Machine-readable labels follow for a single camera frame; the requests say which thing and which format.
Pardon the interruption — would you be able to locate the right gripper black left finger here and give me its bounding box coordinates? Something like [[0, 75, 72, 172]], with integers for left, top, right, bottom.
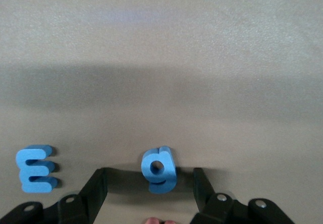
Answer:
[[0, 167, 109, 224]]

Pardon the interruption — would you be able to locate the blue lowercase m letter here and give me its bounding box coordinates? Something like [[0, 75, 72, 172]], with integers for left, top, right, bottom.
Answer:
[[15, 144, 59, 194]]

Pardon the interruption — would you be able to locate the pinkish red lowercase w letter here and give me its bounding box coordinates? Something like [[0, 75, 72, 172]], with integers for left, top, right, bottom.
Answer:
[[145, 216, 177, 224]]

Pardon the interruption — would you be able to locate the blue lowercase g letter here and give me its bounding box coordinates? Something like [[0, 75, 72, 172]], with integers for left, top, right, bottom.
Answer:
[[140, 145, 177, 194]]

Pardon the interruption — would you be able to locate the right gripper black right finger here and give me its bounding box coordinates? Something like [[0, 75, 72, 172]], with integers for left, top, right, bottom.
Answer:
[[189, 167, 296, 224]]

